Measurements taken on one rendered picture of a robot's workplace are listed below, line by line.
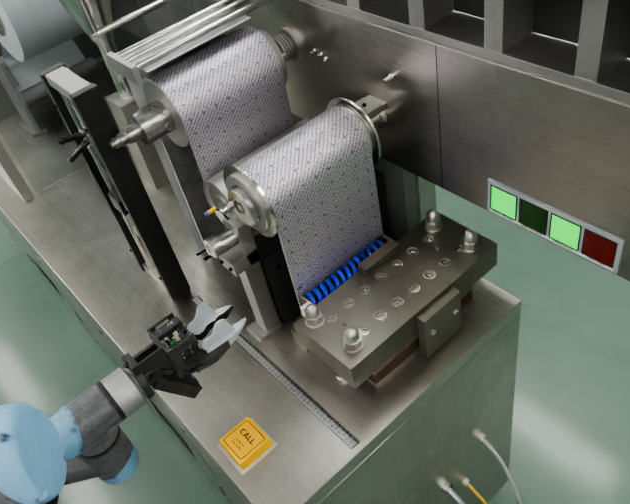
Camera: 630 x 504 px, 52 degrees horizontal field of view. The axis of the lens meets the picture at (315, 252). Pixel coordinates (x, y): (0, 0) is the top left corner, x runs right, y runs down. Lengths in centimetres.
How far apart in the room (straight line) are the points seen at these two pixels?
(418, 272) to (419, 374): 20
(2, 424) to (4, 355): 226
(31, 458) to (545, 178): 82
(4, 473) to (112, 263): 100
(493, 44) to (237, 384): 79
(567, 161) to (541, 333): 150
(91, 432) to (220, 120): 60
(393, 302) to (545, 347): 129
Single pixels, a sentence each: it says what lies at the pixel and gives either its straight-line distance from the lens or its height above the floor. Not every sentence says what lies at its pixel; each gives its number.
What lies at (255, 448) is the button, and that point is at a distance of 122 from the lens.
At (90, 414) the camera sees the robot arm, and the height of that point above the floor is 114.
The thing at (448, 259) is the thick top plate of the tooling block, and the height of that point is 103.
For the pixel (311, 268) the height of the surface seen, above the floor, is 108.
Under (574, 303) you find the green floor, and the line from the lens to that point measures 259.
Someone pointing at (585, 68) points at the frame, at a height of 147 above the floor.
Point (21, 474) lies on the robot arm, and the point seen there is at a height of 137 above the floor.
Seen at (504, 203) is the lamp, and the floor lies 118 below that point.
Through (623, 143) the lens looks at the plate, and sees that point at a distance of 98.
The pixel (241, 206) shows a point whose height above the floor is 126.
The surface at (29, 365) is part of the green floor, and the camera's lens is 294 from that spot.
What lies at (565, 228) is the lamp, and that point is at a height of 119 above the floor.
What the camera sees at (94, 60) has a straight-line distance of 202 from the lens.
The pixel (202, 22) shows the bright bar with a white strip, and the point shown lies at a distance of 132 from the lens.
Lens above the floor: 195
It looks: 43 degrees down
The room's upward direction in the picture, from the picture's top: 14 degrees counter-clockwise
